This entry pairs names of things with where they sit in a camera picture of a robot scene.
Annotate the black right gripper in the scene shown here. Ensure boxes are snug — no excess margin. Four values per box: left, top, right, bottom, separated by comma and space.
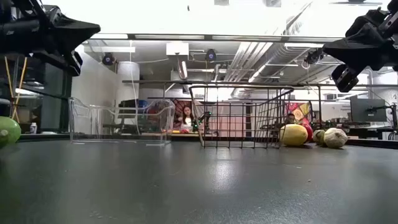
323, 9, 398, 93

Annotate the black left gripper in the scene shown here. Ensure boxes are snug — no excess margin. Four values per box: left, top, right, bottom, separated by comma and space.
0, 0, 101, 77

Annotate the white garlic bulb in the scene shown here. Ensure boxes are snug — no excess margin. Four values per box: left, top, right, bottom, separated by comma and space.
323, 127, 349, 149

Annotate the pale yellow fruit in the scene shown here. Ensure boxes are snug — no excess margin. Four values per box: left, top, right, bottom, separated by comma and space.
312, 129, 326, 147

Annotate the bright red round fruit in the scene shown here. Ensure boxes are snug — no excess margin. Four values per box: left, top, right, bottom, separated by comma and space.
300, 122, 314, 143

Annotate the large yellow lemon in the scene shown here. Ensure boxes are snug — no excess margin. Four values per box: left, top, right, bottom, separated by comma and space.
279, 123, 309, 147

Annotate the green cucumber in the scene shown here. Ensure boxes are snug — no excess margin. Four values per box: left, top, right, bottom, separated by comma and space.
0, 116, 22, 149

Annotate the grey computer monitor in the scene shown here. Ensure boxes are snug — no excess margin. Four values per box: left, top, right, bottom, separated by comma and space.
349, 98, 388, 123

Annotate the clear plastic basket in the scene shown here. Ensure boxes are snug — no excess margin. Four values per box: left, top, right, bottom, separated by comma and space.
68, 96, 177, 146

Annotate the person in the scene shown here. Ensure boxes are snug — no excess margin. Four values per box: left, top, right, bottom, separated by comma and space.
284, 112, 297, 126
181, 105, 196, 134

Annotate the white ceiling box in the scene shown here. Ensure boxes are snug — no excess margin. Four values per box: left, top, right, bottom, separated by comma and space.
165, 42, 190, 57

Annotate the black camera cluster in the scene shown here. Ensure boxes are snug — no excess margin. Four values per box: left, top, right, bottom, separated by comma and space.
303, 48, 325, 66

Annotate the black round ceiling camera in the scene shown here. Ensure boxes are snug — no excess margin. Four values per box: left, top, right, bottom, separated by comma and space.
101, 52, 116, 67
204, 48, 218, 62

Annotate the orange yellow cable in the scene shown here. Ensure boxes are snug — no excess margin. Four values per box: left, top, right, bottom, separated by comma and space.
3, 55, 28, 124

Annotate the black horizontal rail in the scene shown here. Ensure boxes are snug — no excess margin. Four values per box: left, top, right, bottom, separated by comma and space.
121, 79, 398, 89

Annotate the metal wire basket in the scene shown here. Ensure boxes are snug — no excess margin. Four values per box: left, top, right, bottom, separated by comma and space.
188, 84, 295, 149

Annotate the overhead frame light bar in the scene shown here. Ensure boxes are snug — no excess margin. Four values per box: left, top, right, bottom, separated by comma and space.
82, 32, 345, 44

